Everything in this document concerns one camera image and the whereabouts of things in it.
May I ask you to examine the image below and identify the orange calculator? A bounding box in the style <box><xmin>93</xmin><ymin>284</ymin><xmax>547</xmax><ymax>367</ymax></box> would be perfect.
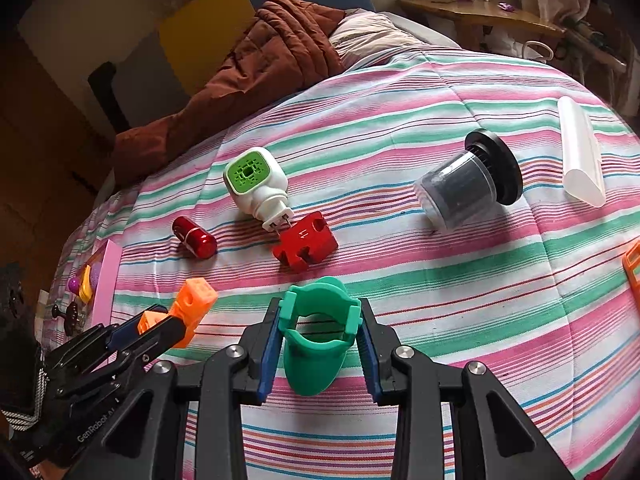
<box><xmin>622</xmin><ymin>240</ymin><xmax>640</xmax><ymax>306</ymax></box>

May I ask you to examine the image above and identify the white cable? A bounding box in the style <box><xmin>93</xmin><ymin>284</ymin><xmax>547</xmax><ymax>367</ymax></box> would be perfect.
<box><xmin>522</xmin><ymin>40</ymin><xmax>555</xmax><ymax>64</ymax></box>

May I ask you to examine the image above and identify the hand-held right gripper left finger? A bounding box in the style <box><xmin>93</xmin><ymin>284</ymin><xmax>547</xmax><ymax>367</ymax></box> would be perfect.
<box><xmin>75</xmin><ymin>297</ymin><xmax>283</xmax><ymax>480</ymax></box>

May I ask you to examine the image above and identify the wooden wardrobe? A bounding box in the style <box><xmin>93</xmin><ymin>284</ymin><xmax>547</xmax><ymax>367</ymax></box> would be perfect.
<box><xmin>0</xmin><ymin>25</ymin><xmax>116</xmax><ymax>271</ymax></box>

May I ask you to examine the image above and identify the black rolled mat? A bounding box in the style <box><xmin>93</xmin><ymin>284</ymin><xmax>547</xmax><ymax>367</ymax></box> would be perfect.
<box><xmin>87</xmin><ymin>62</ymin><xmax>131</xmax><ymax>133</ymax></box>

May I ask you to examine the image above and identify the white half-round tube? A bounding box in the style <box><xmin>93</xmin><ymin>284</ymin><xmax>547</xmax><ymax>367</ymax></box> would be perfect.
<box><xmin>557</xmin><ymin>96</ymin><xmax>606</xmax><ymax>209</ymax></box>

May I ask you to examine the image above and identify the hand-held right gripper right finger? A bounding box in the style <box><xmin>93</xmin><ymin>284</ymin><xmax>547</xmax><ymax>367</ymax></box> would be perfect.
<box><xmin>357</xmin><ymin>297</ymin><xmax>576</xmax><ymax>480</ymax></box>

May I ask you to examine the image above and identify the white pillow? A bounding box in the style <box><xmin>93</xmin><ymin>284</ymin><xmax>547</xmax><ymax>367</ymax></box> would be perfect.
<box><xmin>327</xmin><ymin>10</ymin><xmax>461</xmax><ymax>73</ymax></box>

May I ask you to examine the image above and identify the yellow toy with black print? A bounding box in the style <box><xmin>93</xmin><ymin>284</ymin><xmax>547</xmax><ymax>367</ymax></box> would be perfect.
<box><xmin>77</xmin><ymin>264</ymin><xmax>101</xmax><ymax>303</ymax></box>

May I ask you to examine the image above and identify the black white woven strap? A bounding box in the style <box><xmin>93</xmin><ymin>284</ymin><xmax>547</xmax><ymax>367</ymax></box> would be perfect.
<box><xmin>0</xmin><ymin>365</ymin><xmax>48</xmax><ymax>433</ymax></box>

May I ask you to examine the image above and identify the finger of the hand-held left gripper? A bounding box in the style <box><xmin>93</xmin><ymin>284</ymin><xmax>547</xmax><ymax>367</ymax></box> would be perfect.
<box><xmin>42</xmin><ymin>305</ymin><xmax>170</xmax><ymax>376</ymax></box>
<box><xmin>85</xmin><ymin>317</ymin><xmax>185</xmax><ymax>386</ymax></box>

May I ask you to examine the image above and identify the orange linked cube toy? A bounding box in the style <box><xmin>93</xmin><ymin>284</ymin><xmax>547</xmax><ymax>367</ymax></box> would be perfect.
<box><xmin>137</xmin><ymin>277</ymin><xmax>219</xmax><ymax>350</ymax></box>

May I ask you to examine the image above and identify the wooden bedside shelf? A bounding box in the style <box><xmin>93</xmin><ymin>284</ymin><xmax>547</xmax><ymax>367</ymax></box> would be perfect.
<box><xmin>397</xmin><ymin>0</ymin><xmax>566</xmax><ymax>56</ymax></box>

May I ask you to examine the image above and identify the green plastic holder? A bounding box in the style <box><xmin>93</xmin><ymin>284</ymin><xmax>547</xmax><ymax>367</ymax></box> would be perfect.
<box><xmin>277</xmin><ymin>276</ymin><xmax>363</xmax><ymax>396</ymax></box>

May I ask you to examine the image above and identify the brown ornate knob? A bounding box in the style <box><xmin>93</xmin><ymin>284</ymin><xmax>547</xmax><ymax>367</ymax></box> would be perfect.
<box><xmin>50</xmin><ymin>302</ymin><xmax>83</xmax><ymax>338</ymax></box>

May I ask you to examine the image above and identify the brown quilt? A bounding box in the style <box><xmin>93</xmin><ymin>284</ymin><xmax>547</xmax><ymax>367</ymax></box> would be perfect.
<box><xmin>110</xmin><ymin>0</ymin><xmax>351</xmax><ymax>186</ymax></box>

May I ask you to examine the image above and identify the red capsule case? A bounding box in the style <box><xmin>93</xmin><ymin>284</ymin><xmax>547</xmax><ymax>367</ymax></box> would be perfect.
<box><xmin>172</xmin><ymin>216</ymin><xmax>218</xmax><ymax>261</ymax></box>

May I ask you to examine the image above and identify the pink-rimmed white box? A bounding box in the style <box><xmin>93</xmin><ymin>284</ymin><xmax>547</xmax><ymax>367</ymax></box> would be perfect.
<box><xmin>65</xmin><ymin>240</ymin><xmax>123</xmax><ymax>331</ymax></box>

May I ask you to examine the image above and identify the green white plug-in device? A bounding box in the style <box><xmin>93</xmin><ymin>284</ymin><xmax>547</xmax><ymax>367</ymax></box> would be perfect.
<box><xmin>222</xmin><ymin>146</ymin><xmax>296</xmax><ymax>233</ymax></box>

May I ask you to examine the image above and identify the grey yellow blue headboard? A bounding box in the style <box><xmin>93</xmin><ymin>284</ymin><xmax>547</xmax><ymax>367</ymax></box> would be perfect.
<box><xmin>17</xmin><ymin>0</ymin><xmax>376</xmax><ymax>136</ymax></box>

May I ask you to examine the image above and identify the clear jar with black lid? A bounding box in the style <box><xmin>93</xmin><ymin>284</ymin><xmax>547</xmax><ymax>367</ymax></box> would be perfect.
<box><xmin>413</xmin><ymin>130</ymin><xmax>523</xmax><ymax>233</ymax></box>

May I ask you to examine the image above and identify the red puzzle block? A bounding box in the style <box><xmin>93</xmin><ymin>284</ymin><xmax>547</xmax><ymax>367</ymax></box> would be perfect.
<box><xmin>272</xmin><ymin>211</ymin><xmax>339</xmax><ymax>274</ymax></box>

